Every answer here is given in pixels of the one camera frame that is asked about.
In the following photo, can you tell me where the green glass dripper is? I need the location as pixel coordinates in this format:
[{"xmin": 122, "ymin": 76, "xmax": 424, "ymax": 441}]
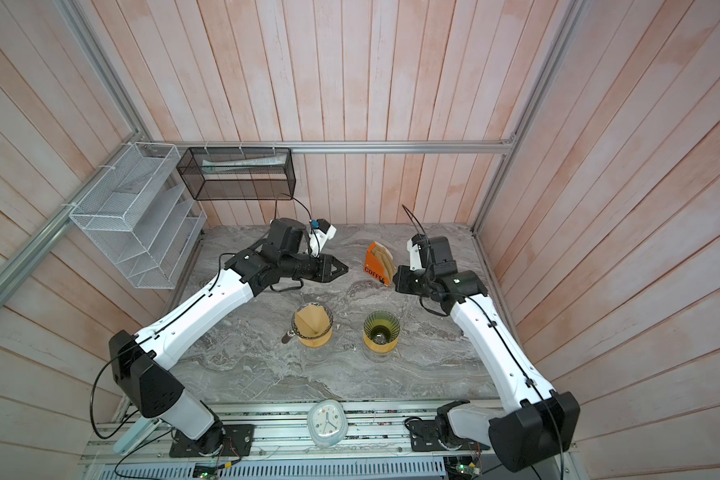
[{"xmin": 364, "ymin": 311, "xmax": 400, "ymax": 345}]

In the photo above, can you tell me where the brown paper coffee filter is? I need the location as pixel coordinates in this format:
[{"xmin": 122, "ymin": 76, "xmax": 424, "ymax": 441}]
[{"xmin": 293, "ymin": 303, "xmax": 333, "ymax": 340}]

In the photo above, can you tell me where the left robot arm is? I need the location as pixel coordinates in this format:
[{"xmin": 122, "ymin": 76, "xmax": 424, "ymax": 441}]
[{"xmin": 109, "ymin": 218, "xmax": 348, "ymax": 456}]

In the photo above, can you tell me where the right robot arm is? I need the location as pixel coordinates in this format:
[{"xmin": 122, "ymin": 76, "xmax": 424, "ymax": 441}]
[{"xmin": 393, "ymin": 234, "xmax": 580, "ymax": 473}]

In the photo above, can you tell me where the orange coffee filter box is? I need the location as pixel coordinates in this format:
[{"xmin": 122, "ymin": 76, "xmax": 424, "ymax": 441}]
[{"xmin": 364, "ymin": 242, "xmax": 397, "ymax": 286}]

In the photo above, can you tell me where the black mesh basket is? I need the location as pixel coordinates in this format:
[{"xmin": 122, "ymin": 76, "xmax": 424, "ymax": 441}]
[{"xmin": 177, "ymin": 146, "xmax": 296, "ymax": 201}]

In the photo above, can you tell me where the white analog clock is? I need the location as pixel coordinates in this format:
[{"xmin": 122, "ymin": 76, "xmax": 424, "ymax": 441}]
[{"xmin": 307, "ymin": 400, "xmax": 349, "ymax": 448}]

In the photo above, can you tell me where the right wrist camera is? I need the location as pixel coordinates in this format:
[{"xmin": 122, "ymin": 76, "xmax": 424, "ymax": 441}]
[{"xmin": 406, "ymin": 234, "xmax": 428, "ymax": 272}]

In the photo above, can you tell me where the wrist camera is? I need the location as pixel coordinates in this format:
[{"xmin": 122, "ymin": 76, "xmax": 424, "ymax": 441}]
[
  {"xmin": 406, "ymin": 234, "xmax": 428, "ymax": 272},
  {"xmin": 307, "ymin": 219, "xmax": 336, "ymax": 257}
]

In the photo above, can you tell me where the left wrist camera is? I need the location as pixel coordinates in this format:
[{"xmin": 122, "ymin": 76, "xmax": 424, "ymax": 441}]
[{"xmin": 307, "ymin": 219, "xmax": 336, "ymax": 257}]

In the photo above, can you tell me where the white wire mesh shelf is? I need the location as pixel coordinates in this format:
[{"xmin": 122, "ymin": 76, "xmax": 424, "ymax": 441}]
[{"xmin": 70, "ymin": 143, "xmax": 207, "ymax": 290}]

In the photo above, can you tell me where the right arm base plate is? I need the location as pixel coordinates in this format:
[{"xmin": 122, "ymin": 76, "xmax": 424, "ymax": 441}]
[{"xmin": 403, "ymin": 416, "xmax": 489, "ymax": 452}]

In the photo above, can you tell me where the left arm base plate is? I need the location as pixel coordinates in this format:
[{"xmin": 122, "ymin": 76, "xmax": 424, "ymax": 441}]
[{"xmin": 169, "ymin": 424, "xmax": 255, "ymax": 458}]

